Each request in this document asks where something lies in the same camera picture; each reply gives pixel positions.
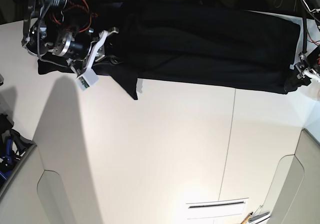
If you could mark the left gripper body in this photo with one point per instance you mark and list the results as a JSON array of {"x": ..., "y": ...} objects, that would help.
[{"x": 308, "y": 67}]

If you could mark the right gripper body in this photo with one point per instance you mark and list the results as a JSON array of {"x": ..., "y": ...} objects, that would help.
[{"x": 74, "y": 49}]

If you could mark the black T-shirt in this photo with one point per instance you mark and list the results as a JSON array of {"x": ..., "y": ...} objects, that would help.
[{"x": 200, "y": 44}]

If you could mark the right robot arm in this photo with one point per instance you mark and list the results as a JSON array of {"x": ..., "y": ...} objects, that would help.
[{"x": 45, "y": 18}]

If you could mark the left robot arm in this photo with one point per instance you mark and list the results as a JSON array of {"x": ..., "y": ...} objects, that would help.
[{"x": 309, "y": 7}]

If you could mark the blue and black equipment pile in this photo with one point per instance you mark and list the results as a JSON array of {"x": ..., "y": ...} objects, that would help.
[{"x": 12, "y": 148}]

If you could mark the black ruler strip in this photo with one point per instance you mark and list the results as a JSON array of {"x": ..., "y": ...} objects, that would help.
[{"x": 214, "y": 205}]

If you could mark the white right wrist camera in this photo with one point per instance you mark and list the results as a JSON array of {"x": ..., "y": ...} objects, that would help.
[{"x": 87, "y": 79}]

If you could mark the yellow handled tool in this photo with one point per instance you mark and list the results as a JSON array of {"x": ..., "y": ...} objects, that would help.
[{"x": 245, "y": 221}]

